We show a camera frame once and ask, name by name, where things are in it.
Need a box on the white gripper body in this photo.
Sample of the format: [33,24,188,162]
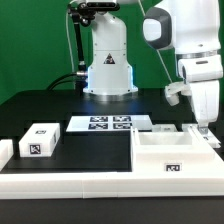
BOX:
[178,55,223,124]

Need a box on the white cabinet top block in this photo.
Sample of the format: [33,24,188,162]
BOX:
[19,123,60,157]

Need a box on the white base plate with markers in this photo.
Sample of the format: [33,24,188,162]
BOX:
[67,115,152,132]

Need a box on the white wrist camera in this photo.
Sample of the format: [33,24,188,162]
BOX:
[164,82,191,106]

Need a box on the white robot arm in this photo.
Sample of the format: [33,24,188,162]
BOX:
[84,0,223,133]

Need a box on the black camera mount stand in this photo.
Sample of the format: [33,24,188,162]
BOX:
[67,0,120,71]

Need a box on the white cabinet body box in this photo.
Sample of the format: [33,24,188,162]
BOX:
[130,127,215,173]

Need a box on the black cable bundle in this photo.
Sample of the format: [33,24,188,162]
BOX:
[46,70,88,91]

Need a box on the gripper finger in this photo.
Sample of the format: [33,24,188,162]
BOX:
[198,123,208,136]

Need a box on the white U-shaped obstacle wall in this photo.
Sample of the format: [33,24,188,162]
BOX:
[0,140,224,199]

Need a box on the white door panel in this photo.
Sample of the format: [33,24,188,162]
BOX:
[152,124,178,132]
[182,124,221,149]

